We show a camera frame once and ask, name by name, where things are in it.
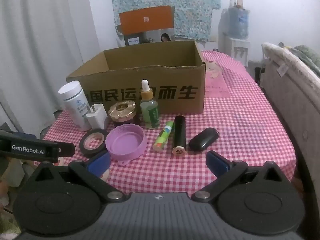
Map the pink checked tablecloth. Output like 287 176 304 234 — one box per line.
41 50 297 196

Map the black lipstick tube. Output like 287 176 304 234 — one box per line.
171 115 188 157

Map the white plastic bottle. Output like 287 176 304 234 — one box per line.
58 81 92 132

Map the brown cardboard box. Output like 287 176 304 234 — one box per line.
65 40 206 116

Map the green lip balm tube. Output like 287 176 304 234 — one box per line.
153 121 175 152

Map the white water dispenser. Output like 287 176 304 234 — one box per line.
217 7 251 67

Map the gold-lidded cosmetic jar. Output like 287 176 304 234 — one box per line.
108 101 141 127

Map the white charger adapter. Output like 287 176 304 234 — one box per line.
86 103 108 130

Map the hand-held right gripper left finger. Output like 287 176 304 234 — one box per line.
29 151 127 203

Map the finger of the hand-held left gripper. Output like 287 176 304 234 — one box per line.
57 142 76 157

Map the orange-topped appliance box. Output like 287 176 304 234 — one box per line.
116 5 176 47

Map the white curtain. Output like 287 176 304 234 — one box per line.
0 0 101 136

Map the black oval case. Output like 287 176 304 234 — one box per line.
188 127 220 152

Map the grey-green plush blanket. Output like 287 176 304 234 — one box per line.
292 45 320 73

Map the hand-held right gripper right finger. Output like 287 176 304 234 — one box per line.
191 150 290 203

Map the blue water jug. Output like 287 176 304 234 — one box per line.
226 5 250 40

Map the green dropper bottle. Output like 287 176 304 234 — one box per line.
140 79 161 130

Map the black tape roll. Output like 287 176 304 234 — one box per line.
79 128 110 159

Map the floral light blue cloth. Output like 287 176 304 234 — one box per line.
112 0 222 42

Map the purple plastic lid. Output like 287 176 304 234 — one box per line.
105 125 148 167

